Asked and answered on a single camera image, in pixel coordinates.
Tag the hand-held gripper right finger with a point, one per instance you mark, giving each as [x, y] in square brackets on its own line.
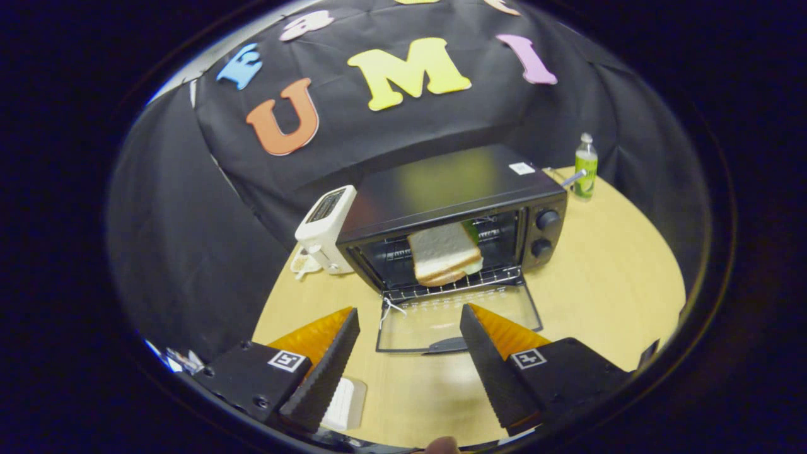
[495, 378]

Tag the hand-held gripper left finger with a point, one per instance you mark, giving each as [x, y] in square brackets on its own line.
[325, 378]

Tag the toast bread sandwich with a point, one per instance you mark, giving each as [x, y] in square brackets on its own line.
[441, 252]

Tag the black toaster oven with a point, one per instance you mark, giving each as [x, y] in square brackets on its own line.
[441, 183]

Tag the white pop-up toaster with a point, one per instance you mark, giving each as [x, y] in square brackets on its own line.
[321, 233]

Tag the small white plate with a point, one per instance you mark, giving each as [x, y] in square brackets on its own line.
[348, 403]

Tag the small white patterned dish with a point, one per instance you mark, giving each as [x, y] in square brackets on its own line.
[306, 265]

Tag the black backdrop cloth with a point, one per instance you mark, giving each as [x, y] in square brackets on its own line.
[189, 221]

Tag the silver metal tool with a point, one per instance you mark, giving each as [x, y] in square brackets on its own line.
[572, 180]

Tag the green label drink bottle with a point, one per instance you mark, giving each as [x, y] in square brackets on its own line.
[586, 167]

